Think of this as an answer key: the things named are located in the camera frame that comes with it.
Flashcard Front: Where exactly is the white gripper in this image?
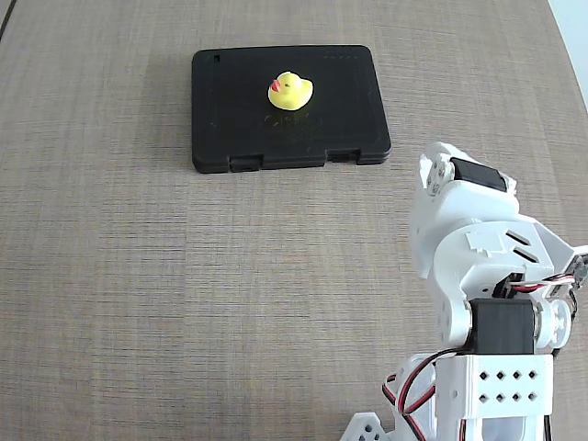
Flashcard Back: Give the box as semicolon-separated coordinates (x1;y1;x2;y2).
407;141;555;302

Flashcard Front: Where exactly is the yellow rubber duck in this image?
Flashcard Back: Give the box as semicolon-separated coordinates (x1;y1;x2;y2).
267;71;315;112

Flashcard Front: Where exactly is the black plastic case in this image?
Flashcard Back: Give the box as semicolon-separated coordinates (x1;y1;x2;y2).
191;44;392;175

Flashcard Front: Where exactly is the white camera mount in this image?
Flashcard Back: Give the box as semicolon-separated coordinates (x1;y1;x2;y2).
535;222;588;273

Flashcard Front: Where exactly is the red black white servo cable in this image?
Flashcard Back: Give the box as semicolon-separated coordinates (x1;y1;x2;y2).
498;273;575;300
382;347;465;441

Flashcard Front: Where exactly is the small camera circuit board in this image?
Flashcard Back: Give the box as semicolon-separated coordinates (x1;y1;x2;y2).
567;254;588;293

